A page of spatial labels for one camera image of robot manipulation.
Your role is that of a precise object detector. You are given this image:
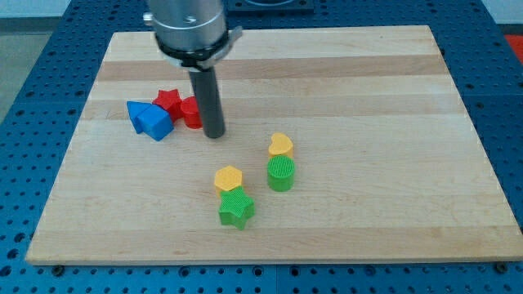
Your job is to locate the black mounting plate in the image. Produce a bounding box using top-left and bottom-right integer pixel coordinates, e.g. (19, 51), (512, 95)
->
(224, 0), (315, 14)

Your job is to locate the blue cube block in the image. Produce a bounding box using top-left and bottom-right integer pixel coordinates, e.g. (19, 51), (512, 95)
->
(137, 105), (174, 141)

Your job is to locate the red star block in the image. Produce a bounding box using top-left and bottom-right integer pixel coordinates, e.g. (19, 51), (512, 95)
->
(153, 89), (183, 123)

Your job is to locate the green star block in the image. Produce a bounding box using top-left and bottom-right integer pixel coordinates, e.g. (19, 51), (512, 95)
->
(218, 186), (256, 230)

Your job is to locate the yellow hexagon block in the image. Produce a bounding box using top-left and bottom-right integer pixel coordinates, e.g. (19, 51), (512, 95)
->
(214, 165), (243, 198)

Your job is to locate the red cylinder block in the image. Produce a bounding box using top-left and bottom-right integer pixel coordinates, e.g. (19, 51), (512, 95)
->
(181, 96), (203, 129)

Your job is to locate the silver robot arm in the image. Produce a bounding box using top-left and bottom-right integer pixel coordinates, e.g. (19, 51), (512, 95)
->
(143, 0), (243, 139)

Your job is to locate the blue triangle block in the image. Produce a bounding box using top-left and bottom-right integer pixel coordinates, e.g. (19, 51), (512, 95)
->
(126, 100), (151, 134)

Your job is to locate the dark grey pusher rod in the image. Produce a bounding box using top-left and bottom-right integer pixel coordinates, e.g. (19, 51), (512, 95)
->
(189, 68), (226, 139)

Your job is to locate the green cylinder block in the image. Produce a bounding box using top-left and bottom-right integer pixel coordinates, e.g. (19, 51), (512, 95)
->
(267, 155), (295, 192)

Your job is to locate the yellow heart block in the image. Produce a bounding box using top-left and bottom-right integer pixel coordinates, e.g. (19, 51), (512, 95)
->
(268, 132), (294, 158)

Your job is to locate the wooden board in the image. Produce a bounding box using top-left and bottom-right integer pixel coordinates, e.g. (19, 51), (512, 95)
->
(26, 25), (522, 265)

